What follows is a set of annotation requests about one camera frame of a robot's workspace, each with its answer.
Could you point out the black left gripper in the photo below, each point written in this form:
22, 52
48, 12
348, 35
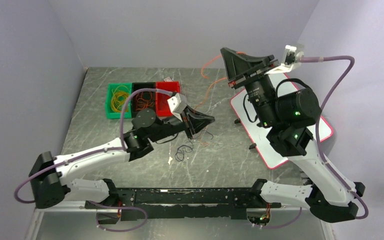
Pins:
197, 122

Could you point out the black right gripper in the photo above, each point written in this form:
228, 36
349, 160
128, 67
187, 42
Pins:
239, 67

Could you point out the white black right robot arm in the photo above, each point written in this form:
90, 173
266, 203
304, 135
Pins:
293, 121

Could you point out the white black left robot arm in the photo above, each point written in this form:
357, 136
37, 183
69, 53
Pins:
54, 179

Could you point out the red plastic bin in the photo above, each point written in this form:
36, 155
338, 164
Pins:
161, 100

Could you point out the pink framed whiteboard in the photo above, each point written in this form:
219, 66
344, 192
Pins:
268, 141

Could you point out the black plastic bin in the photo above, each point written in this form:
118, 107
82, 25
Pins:
143, 100

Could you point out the green plastic bin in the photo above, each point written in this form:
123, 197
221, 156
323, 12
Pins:
117, 93

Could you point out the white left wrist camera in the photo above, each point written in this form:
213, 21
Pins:
177, 104

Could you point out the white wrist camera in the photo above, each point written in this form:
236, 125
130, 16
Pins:
291, 60
177, 104

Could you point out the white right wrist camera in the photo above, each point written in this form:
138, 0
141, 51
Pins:
291, 60

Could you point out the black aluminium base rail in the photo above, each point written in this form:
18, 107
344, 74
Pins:
179, 203

